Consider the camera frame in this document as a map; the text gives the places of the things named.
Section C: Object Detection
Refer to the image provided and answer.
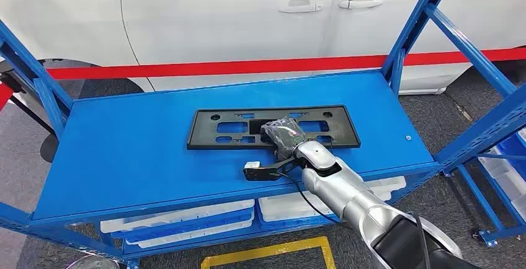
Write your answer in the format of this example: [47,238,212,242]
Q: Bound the blue metal shelf rack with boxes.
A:
[0,0,526,269]

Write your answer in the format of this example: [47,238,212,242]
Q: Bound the black barrier stanchion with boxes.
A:
[0,69,59,163]

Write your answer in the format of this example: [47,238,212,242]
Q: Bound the white car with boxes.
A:
[0,0,526,95]

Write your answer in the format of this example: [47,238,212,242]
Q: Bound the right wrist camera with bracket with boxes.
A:
[242,157,307,182]

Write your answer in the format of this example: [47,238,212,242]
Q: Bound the red barrier belt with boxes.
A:
[0,47,526,112]

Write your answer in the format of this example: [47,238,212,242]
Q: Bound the black plastic plate frame part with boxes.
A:
[187,105,362,151]

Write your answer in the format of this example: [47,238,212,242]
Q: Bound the black upper arm cable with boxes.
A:
[411,211,432,269]

